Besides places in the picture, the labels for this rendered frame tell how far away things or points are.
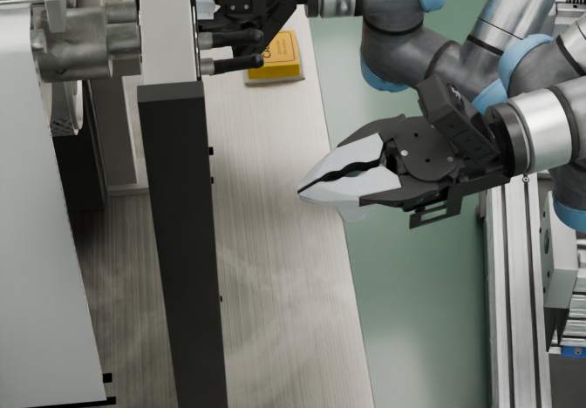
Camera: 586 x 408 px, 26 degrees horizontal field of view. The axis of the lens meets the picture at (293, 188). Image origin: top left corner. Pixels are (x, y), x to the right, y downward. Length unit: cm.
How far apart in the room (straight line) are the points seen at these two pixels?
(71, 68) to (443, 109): 32
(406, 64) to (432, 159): 41
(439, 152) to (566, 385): 116
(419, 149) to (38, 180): 34
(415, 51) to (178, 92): 65
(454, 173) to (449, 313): 144
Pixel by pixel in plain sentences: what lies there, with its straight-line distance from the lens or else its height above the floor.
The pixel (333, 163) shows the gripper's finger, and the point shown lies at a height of 124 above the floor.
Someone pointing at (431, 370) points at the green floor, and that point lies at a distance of 251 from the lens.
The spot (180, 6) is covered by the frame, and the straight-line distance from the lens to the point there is 102.
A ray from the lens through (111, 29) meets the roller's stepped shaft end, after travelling 113.
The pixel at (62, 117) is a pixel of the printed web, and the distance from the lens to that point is 131.
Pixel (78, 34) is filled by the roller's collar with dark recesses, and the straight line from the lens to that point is 112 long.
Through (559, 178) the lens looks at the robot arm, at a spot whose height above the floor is 114.
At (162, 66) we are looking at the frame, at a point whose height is 144.
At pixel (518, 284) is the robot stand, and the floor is 23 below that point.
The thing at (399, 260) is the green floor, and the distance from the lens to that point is 265.
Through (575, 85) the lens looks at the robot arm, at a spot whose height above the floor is 127.
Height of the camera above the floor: 211
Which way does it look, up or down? 50 degrees down
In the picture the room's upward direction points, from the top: straight up
